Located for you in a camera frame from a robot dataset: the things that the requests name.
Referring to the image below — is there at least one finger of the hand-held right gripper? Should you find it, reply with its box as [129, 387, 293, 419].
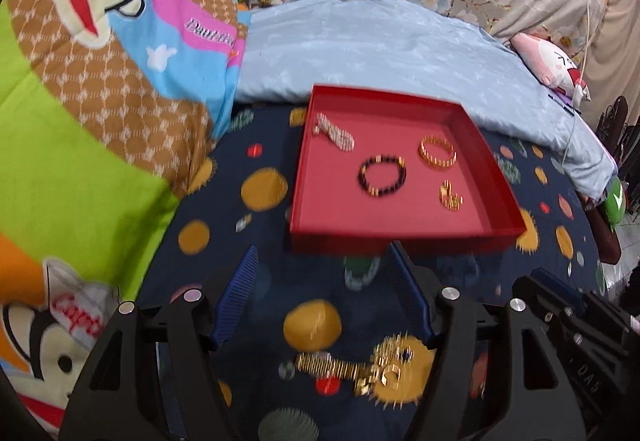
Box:
[514, 268, 587, 322]

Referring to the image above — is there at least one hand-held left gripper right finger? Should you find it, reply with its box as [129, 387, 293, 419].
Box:
[389, 241, 587, 441]

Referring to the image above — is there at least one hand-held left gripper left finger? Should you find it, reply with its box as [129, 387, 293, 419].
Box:
[60, 244, 261, 441]

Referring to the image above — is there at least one red tray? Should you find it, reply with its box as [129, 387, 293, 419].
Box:
[289, 85, 527, 256]

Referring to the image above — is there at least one gold chain bracelet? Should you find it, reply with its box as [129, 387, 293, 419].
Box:
[294, 347, 407, 397]

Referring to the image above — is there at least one navy dotted bedsheet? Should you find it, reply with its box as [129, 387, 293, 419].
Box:
[135, 104, 627, 441]

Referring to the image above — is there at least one green plush toy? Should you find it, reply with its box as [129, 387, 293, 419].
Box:
[601, 177, 627, 228]

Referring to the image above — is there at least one dark metal furniture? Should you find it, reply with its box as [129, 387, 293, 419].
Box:
[596, 96, 640, 224]

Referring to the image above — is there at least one cartoon monkey blanket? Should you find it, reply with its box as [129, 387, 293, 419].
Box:
[0, 0, 252, 441]

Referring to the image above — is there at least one pink plush toy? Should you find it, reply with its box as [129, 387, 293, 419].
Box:
[510, 32, 592, 103]

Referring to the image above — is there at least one light blue pillow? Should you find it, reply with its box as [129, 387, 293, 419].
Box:
[235, 0, 619, 200]

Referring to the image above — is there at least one small gold ring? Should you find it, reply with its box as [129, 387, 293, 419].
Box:
[439, 180, 464, 210]

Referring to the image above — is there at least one black bead bracelet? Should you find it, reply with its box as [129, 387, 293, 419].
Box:
[357, 154, 407, 197]

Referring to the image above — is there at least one gold bangle bracelet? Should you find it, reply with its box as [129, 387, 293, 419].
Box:
[418, 134, 458, 168]

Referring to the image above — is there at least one white charger cable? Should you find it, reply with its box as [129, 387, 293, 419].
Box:
[560, 0, 613, 174]

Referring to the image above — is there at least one silver bracelet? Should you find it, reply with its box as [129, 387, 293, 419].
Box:
[313, 112, 355, 152]

